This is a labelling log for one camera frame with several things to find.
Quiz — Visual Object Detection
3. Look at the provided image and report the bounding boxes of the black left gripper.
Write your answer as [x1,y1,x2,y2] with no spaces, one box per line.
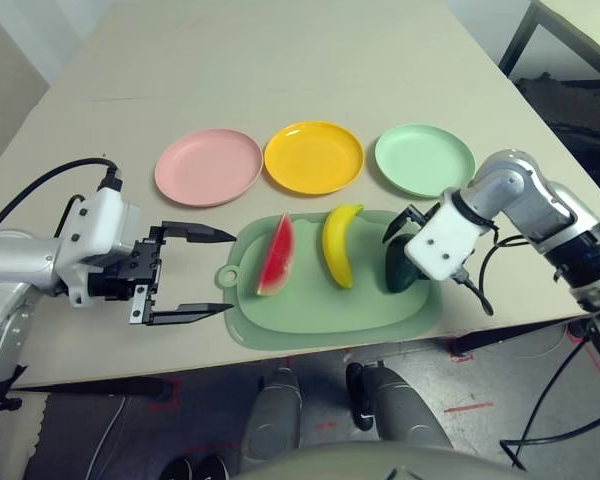
[87,219,237,327]

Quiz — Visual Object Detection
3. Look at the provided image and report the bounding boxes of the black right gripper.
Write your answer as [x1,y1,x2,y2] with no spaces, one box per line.
[382,203,434,245]

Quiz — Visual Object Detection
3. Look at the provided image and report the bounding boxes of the dark green toy avocado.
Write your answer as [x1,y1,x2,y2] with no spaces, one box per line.
[383,234,431,294]

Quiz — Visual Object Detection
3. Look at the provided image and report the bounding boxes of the yellow toy banana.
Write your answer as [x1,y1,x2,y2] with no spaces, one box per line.
[321,203,366,290]

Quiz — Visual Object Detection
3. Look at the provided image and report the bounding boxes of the red watermelon slice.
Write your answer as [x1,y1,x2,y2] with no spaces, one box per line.
[256,212,296,297]

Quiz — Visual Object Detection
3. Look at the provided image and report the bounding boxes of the light green plastic plate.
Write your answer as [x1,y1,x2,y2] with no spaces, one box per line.
[373,123,476,200]

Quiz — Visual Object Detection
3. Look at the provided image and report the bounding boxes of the pink plastic plate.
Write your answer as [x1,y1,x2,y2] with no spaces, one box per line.
[153,128,264,209]

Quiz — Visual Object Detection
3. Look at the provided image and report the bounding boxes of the yellow plastic plate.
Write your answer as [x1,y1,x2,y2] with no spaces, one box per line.
[263,119,365,197]

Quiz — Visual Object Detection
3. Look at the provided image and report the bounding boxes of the light green silicone mat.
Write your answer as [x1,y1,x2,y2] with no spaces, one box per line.
[215,209,444,351]

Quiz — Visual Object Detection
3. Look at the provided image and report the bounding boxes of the black table base bar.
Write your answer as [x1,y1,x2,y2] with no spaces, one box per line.
[452,319,589,357]
[9,377,174,401]

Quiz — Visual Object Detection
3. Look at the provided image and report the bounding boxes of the grey robot right leg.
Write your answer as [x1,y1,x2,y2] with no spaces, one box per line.
[346,362,454,451]

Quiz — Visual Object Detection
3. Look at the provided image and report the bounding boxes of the black sneaker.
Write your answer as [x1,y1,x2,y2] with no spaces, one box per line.
[195,452,231,480]
[158,453,197,480]

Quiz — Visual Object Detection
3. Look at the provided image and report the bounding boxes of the black crumpled tarp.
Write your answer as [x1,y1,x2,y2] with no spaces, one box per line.
[512,72,600,201]

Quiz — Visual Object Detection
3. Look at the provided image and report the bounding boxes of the grey robot torso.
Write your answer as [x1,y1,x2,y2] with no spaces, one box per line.
[234,439,526,480]

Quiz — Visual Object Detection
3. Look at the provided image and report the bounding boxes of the white jagged-edge foam sheet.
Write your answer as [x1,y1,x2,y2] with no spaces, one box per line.
[0,387,49,480]

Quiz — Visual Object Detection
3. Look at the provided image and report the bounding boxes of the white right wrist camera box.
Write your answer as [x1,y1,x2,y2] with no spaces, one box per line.
[403,188,484,281]

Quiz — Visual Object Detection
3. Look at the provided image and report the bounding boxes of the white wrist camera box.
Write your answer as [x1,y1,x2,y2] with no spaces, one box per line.
[54,188,142,307]
[403,188,484,281]

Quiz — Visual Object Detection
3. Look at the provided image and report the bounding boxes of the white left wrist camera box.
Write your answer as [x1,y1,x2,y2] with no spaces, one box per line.
[54,188,142,307]

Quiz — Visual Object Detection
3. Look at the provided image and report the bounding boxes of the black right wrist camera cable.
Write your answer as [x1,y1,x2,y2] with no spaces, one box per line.
[452,232,531,317]

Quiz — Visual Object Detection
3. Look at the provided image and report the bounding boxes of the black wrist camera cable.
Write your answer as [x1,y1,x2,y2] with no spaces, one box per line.
[452,232,531,317]
[0,157,124,236]

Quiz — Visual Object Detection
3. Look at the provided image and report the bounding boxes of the black left wrist camera cable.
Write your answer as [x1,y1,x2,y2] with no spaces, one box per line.
[0,157,124,236]

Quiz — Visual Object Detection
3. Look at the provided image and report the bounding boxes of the black floor cable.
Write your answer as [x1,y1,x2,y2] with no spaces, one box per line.
[498,319,600,471]

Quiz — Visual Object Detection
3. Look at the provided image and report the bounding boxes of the light table with black frame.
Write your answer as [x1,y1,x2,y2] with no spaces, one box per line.
[497,0,600,81]

